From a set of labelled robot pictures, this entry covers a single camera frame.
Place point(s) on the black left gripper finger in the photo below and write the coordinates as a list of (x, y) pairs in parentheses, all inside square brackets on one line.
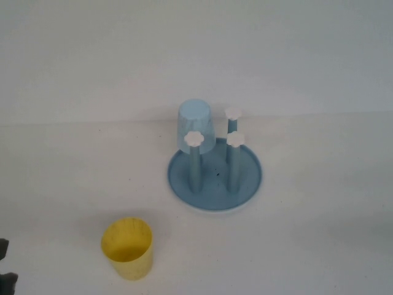
[(7, 284), (3, 249)]

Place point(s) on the yellow plastic cup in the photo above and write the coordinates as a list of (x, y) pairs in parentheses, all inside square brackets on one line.
[(132, 267)]

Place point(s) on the blue cup stand white caps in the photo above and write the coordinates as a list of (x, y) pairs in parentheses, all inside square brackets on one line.
[(215, 196)]

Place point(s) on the light blue plastic cup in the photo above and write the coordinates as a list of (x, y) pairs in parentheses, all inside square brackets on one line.
[(193, 120)]

